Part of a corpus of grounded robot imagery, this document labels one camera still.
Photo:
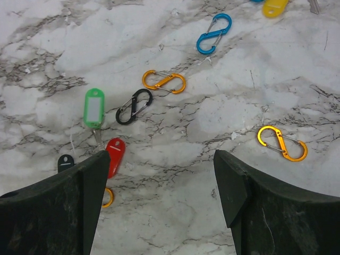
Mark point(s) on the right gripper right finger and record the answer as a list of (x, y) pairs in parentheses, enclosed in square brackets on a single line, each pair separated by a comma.
[(269, 216)]

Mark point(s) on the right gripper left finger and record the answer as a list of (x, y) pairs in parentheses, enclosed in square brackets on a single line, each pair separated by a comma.
[(57, 215)]

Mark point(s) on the green tag key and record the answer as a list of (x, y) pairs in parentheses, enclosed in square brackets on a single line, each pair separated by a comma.
[(93, 114)]

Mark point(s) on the yellow tag key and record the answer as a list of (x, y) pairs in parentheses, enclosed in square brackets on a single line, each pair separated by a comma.
[(274, 8)]

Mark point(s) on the orange S carabiner lower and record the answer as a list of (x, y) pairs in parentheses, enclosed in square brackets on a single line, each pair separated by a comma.
[(108, 198)]

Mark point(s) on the orange s carabiner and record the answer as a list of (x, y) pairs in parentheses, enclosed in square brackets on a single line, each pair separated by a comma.
[(280, 137), (166, 79), (108, 198)]

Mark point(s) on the black tag key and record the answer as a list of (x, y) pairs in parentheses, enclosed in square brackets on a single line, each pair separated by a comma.
[(65, 162)]

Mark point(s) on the orange S carabiner right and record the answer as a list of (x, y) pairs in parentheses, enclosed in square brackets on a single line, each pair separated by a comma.
[(280, 137)]

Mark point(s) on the red tag key centre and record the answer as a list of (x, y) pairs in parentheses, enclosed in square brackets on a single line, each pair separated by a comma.
[(116, 150)]

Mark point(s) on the black S carabiner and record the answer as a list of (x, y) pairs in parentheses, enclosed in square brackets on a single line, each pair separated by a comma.
[(133, 103)]

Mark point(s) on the orange S carabiner centre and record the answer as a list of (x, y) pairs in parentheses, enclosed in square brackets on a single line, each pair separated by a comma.
[(166, 79)]

